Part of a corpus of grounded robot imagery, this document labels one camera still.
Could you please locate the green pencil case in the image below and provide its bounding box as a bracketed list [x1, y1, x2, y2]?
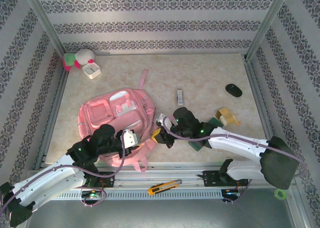
[188, 117, 225, 151]

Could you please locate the pink backpack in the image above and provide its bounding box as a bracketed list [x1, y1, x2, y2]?
[77, 69, 157, 173]

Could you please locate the small silver white box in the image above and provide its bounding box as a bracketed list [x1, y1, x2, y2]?
[176, 87, 185, 106]

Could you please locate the orange utility knife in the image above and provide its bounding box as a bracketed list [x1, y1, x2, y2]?
[147, 179, 183, 195]

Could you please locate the black computer mouse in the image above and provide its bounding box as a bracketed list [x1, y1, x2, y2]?
[225, 84, 243, 98]

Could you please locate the white square clock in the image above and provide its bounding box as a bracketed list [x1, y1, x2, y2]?
[82, 63, 102, 80]

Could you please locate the white pink green plush toy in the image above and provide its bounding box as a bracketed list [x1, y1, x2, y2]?
[62, 49, 96, 72]

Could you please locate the green tape roll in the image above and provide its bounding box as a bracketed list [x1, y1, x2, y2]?
[274, 188, 288, 200]

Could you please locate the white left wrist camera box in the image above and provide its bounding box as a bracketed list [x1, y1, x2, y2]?
[119, 129, 142, 148]

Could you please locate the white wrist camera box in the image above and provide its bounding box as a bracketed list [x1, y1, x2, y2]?
[156, 113, 174, 133]
[119, 129, 142, 148]

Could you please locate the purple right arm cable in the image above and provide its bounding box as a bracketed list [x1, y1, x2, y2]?
[161, 116, 308, 205]

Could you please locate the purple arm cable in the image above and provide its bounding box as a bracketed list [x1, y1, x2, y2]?
[161, 116, 308, 205]
[0, 130, 126, 221]

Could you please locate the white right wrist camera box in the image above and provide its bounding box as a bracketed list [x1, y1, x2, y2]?
[156, 113, 174, 133]

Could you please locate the aluminium mounting rail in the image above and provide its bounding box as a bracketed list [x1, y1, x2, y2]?
[23, 162, 296, 190]

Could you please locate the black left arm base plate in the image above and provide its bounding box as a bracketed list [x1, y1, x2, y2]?
[84, 171, 116, 188]

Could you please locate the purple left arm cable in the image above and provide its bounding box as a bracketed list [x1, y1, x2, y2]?
[0, 130, 126, 221]

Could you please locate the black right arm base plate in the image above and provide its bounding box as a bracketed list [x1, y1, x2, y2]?
[201, 169, 250, 188]

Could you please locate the aluminium side rail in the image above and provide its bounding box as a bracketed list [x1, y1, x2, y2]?
[243, 55, 285, 168]
[34, 59, 69, 170]

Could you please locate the slotted grey cable duct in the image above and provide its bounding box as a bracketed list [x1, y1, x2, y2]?
[52, 189, 224, 201]

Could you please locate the aluminium frame post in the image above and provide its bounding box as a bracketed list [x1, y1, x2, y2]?
[21, 0, 68, 61]
[243, 0, 293, 62]

